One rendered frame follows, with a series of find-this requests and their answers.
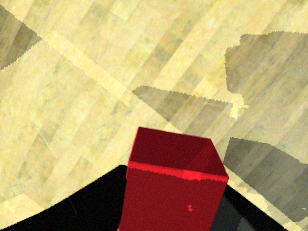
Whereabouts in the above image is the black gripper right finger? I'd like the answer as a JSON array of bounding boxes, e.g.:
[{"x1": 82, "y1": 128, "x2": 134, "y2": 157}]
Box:
[{"x1": 210, "y1": 184, "x2": 289, "y2": 231}]

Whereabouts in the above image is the red cube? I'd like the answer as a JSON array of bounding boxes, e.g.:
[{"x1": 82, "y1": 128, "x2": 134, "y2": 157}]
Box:
[{"x1": 118, "y1": 126, "x2": 228, "y2": 231}]

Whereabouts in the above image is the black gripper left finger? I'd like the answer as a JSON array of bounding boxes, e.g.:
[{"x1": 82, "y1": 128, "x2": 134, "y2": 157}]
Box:
[{"x1": 0, "y1": 164, "x2": 127, "y2": 231}]

